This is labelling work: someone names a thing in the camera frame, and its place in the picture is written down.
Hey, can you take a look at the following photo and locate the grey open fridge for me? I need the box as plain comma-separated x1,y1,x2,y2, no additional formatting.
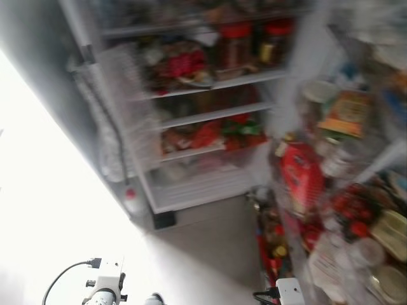
57,0,407,305

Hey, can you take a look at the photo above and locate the orange yellow carton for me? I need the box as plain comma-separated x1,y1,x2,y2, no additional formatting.
319,90,371,138

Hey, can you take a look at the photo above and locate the red printed package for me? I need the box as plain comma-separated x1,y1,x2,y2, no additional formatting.
279,141,326,215

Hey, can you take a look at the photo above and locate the tall jar red lid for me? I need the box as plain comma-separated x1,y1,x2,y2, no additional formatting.
259,19,295,65
219,22,255,72

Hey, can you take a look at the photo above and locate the red green food package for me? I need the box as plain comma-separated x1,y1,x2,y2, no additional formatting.
191,114,265,150

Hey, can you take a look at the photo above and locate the red food bag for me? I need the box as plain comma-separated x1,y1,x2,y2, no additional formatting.
159,51,212,82

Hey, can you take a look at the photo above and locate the white bottle red cap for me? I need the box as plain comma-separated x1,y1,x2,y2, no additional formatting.
123,186,146,218

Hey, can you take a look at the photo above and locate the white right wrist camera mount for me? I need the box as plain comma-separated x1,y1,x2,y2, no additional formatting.
276,278,307,305

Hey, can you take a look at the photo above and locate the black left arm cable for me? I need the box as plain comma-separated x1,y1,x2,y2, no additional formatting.
42,258,102,305

